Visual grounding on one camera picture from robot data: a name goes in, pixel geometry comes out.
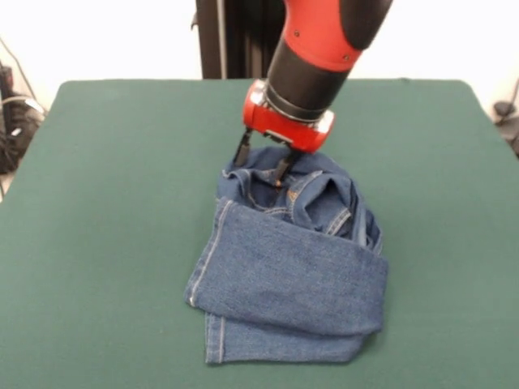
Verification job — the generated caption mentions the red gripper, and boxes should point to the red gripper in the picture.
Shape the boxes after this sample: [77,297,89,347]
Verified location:
[233,79,337,187]

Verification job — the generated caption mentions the blue denim jeans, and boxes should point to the blue denim jeans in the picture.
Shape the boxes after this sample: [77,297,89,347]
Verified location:
[182,145,391,366]

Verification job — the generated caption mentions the dark green table cloth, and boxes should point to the dark green table cloth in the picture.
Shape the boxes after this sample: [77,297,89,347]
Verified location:
[0,79,519,389]

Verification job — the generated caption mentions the black power strip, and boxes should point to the black power strip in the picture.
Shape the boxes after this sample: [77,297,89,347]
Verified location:
[502,119,519,159]

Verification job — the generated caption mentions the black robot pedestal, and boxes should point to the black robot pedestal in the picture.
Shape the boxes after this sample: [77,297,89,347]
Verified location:
[190,0,290,80]

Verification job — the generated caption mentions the tangled black cables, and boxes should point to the tangled black cables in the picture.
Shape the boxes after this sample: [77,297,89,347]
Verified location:
[0,60,44,175]

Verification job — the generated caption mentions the thin grey cable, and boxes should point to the thin grey cable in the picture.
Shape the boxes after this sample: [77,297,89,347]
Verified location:
[0,36,36,100]

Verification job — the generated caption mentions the white cable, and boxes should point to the white cable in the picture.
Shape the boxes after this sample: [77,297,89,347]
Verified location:
[0,95,44,117]

